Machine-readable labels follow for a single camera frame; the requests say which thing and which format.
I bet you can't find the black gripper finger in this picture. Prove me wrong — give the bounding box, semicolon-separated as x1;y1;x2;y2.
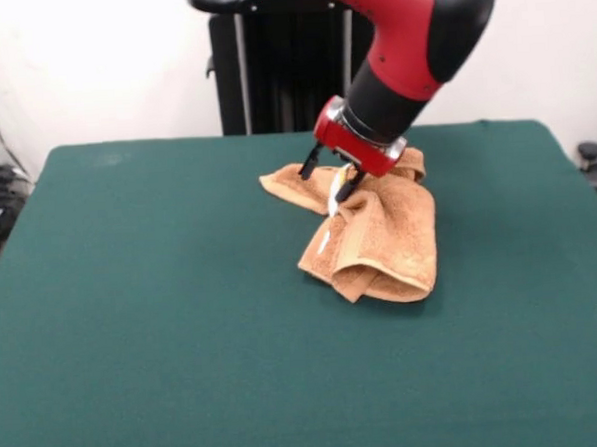
296;141;328;181
333;165;367;204

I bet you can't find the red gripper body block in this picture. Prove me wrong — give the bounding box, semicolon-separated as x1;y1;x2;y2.
311;92;410;183

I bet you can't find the tan terry towel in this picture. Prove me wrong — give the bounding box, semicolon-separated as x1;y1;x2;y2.
257;145;442;310

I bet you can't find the dark green table cloth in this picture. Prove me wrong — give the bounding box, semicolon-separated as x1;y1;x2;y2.
0;114;597;447

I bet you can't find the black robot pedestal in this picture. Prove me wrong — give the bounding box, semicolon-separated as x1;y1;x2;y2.
185;0;381;139

